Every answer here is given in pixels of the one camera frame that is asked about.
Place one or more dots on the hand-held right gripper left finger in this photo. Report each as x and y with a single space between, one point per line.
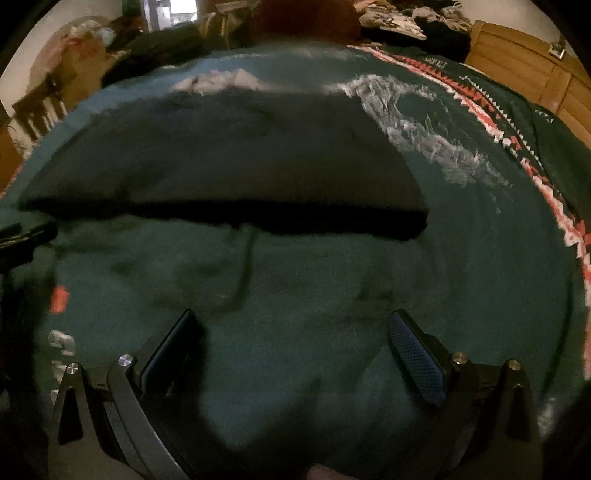
168 353

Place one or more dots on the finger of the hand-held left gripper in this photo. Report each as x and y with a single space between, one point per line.
25 240

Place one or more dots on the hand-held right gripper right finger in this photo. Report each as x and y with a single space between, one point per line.
413 357

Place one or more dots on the black grey garment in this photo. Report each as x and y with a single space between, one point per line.
231 157

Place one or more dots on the black clothes heap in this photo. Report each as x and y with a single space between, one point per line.
157 48

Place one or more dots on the pile of mixed clothes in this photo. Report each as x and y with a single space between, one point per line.
411 21

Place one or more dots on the green patterned quilt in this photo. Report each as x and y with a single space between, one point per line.
323 300

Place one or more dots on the wooden slatted chair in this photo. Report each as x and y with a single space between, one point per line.
41 110

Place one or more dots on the cardboard box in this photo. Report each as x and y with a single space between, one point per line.
81 64

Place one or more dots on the wooden headboard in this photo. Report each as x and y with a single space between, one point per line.
521 69

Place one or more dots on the dark red cloth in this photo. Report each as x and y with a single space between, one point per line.
304 21

